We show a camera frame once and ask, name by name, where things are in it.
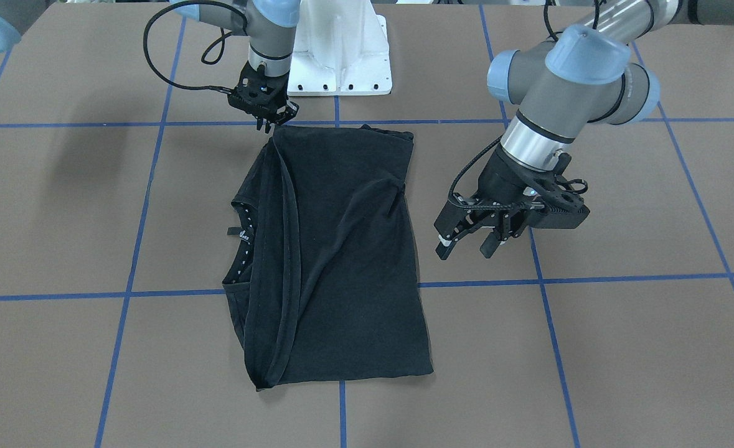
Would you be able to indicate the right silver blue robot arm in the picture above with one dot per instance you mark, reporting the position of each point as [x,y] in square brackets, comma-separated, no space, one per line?
[270,26]

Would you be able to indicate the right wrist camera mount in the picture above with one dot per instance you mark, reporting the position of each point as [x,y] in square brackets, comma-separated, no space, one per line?
[248,95]

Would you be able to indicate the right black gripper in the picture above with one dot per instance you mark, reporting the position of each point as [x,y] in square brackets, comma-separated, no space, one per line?
[277,112]

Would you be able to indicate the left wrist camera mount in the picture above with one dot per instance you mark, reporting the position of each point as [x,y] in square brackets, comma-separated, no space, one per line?
[558,202]

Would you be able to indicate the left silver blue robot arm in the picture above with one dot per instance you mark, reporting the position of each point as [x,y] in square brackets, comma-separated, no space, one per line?
[580,75]

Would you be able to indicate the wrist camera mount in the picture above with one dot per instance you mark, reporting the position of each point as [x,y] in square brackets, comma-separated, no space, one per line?
[558,202]
[248,95]

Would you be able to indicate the black graphic t-shirt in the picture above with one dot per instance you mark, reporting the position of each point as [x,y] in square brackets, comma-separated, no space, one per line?
[324,284]

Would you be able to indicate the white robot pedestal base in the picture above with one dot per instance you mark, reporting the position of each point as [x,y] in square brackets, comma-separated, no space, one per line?
[341,49]

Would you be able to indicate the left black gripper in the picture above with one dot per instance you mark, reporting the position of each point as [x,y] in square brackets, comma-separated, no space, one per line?
[502,176]

